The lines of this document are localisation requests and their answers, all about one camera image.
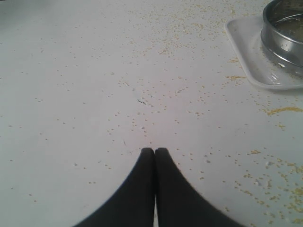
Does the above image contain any round stainless steel sieve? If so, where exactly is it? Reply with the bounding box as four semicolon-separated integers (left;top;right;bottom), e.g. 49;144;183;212
261;0;303;76

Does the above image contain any white rectangular plastic tray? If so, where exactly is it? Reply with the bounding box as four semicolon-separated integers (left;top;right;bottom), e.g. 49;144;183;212
224;16;303;91

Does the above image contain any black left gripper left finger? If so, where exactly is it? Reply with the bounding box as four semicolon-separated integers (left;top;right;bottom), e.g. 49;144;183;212
76;148;155;227

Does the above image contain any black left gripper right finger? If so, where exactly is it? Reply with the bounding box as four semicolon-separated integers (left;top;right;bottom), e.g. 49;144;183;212
155;148;242;227

